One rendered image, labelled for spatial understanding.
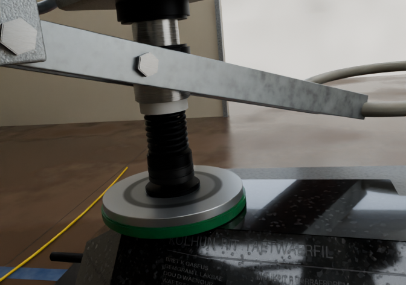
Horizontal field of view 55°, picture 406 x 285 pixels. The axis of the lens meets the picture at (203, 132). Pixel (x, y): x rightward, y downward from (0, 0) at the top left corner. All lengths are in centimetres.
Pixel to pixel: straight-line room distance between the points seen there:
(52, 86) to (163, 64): 589
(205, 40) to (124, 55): 496
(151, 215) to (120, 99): 539
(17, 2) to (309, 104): 48
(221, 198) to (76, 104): 573
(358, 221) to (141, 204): 29
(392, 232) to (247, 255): 17
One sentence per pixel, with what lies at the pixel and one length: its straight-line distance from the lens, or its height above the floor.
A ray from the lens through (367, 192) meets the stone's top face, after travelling 64.
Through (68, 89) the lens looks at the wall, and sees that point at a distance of 624.
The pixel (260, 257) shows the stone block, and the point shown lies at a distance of 51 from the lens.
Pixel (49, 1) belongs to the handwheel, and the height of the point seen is 114.
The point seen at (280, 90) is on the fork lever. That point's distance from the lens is 64.
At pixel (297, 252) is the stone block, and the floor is 81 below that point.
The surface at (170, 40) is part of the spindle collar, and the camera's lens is 54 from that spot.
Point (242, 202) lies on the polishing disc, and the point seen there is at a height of 83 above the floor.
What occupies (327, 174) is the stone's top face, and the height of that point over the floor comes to 82.
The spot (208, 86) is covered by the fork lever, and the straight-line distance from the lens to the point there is 54.
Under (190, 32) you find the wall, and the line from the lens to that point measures 547.
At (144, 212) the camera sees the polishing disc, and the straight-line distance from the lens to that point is 54.
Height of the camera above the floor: 107
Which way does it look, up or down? 13 degrees down
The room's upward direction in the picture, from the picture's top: 5 degrees counter-clockwise
